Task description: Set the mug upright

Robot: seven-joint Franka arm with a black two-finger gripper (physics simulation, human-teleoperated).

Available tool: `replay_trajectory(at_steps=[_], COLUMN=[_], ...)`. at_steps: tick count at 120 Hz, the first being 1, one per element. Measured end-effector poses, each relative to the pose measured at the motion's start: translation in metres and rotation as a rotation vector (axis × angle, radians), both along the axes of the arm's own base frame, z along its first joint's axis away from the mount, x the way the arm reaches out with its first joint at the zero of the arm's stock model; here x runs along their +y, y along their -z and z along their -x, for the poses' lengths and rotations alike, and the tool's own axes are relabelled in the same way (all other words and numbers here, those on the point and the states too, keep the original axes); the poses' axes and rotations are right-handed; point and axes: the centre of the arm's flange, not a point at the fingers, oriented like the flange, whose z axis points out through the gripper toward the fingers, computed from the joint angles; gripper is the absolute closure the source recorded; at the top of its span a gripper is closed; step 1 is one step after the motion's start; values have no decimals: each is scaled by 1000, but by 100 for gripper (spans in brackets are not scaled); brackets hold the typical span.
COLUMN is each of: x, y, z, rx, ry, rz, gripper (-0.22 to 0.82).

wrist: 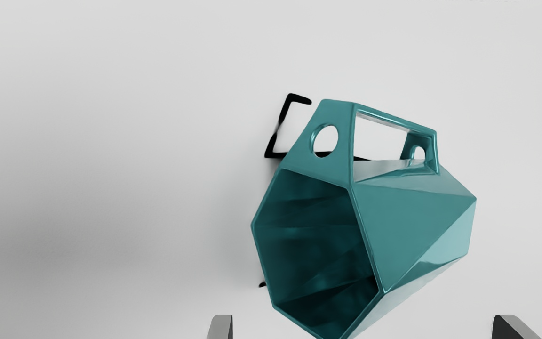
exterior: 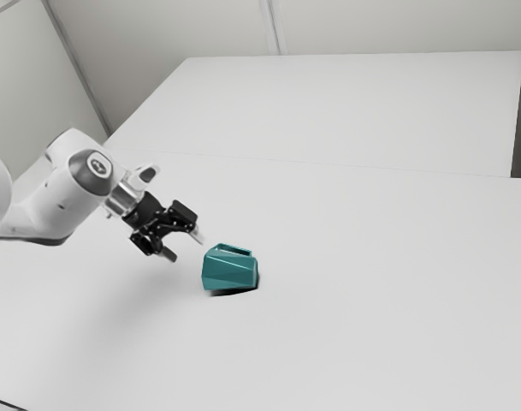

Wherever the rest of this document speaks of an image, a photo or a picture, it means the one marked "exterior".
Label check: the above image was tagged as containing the teal faceted mug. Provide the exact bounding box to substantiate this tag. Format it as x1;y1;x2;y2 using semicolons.
200;242;260;295

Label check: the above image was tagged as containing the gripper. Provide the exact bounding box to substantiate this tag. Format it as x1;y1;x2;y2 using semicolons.
121;190;205;262

